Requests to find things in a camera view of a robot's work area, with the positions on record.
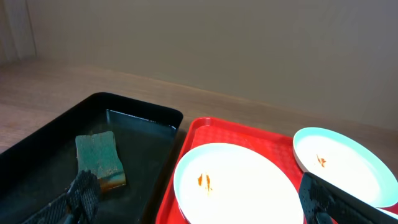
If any red serving tray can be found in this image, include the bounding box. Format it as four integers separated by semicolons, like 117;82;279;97
155;116;398;224

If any pale blue plate back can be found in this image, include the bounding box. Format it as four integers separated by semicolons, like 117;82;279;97
293;127;397;208

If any pale blue plate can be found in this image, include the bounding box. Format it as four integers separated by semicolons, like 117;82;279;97
174;143;304;224
293;127;397;208

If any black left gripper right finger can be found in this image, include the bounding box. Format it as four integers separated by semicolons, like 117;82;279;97
298;172;397;224

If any green scrubbing sponge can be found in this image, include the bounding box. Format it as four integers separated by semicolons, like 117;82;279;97
75;131;126;192

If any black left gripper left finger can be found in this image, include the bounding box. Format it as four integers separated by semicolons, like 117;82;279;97
23;171;101;224

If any black water tray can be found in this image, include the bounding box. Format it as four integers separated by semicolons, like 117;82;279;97
1;92;183;223

